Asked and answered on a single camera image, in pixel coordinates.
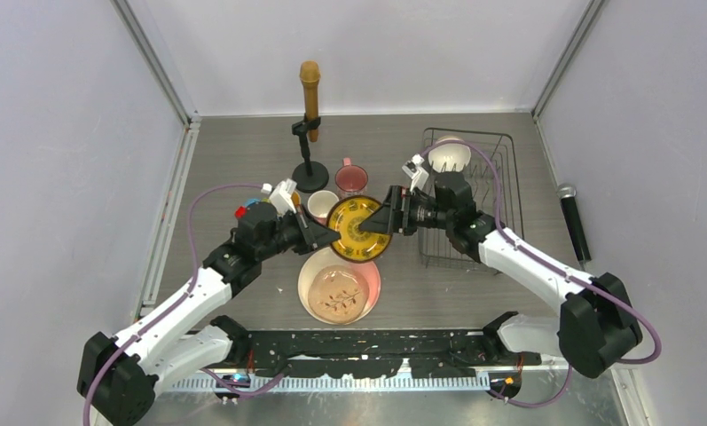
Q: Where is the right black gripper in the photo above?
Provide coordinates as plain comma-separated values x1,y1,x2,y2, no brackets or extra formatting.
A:
360,185,454,236

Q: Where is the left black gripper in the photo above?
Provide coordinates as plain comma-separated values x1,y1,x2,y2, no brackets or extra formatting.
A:
257,203,339,261

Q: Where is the large pink cream plate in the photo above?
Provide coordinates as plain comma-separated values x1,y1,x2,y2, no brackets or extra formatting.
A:
297,248,381,325

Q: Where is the plain pink mug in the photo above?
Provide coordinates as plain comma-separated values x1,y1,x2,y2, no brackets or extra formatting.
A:
306,190,340,225

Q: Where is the yellow plate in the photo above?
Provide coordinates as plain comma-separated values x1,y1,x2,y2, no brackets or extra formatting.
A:
326,195,392,264

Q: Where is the pink patterned mug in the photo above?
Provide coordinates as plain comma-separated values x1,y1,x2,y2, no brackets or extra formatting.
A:
334,157,369,199

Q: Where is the white ceramic bowl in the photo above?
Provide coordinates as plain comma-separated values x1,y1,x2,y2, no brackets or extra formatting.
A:
428,135,471,173

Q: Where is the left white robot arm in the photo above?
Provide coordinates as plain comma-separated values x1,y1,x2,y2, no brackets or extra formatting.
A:
77,202,341,425

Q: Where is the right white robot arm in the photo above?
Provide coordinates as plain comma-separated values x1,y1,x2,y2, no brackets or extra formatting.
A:
358,172,643,378

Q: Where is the colourful toy block stack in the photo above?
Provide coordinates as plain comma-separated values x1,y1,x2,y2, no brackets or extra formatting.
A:
234,198,261,219

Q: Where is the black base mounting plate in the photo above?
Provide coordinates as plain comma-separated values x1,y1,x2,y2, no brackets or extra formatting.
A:
211,329,541,379

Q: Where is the brown microphone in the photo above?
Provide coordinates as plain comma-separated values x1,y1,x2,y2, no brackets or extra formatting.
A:
299,60,321,122

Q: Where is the black handheld microphone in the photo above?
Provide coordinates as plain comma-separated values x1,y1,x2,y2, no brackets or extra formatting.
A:
556,184,592,264

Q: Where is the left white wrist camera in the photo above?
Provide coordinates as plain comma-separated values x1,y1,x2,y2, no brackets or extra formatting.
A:
261,178,297,216

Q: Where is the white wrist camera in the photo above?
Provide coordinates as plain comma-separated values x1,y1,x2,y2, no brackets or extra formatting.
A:
402,154,429,192
261,178,297,216

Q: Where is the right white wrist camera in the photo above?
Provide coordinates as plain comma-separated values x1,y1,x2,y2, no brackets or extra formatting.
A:
402,154,429,192

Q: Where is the black wire dish rack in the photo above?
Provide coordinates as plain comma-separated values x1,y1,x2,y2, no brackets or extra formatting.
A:
417,127,525,275

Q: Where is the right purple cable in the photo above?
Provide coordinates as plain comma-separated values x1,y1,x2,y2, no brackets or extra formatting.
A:
420,138,663,366

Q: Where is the purple cable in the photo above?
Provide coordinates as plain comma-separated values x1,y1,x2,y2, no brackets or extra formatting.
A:
420,138,663,366
81,183,266,426

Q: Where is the aluminium frame rail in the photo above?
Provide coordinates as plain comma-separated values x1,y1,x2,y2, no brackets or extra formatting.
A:
133,115,202,323

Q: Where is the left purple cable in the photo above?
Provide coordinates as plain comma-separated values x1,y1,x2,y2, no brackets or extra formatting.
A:
81,183,266,426

